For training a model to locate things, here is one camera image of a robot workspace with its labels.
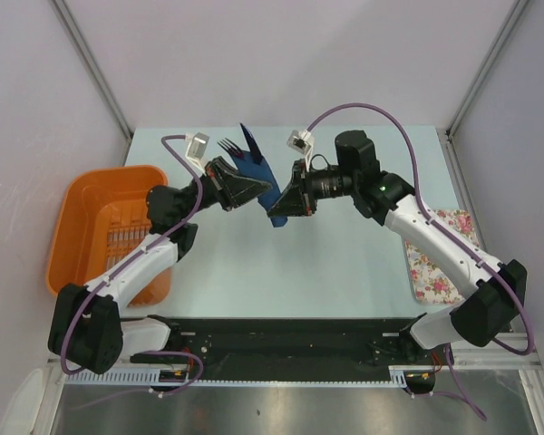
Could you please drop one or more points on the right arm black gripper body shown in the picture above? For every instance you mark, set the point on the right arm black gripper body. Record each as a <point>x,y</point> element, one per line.
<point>331,183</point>

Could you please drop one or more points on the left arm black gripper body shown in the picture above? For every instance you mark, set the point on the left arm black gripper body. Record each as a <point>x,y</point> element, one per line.
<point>208,196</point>

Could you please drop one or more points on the purple iridescent fork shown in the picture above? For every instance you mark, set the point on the purple iridescent fork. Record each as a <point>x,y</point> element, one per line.
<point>231,148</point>

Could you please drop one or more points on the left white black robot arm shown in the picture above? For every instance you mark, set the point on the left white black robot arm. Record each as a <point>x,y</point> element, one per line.
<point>87,331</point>

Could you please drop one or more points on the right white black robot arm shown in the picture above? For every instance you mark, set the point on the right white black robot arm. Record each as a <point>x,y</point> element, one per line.
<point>492,291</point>

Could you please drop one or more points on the orange plastic basket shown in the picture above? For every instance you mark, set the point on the orange plastic basket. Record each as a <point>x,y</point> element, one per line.
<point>102,219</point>

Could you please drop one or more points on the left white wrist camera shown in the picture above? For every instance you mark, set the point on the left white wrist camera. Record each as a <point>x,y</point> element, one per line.
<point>196,146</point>

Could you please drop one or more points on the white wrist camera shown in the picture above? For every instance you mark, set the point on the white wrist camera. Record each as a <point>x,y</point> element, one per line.
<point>303,142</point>
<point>196,146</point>

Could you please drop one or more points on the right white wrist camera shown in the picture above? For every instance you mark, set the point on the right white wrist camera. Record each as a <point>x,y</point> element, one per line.
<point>303,142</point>

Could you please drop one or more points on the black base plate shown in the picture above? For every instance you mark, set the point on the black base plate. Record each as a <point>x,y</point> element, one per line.
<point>303,346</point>

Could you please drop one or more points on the white slotted cable duct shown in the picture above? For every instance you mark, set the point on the white slotted cable duct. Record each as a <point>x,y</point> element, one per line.
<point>148,376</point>

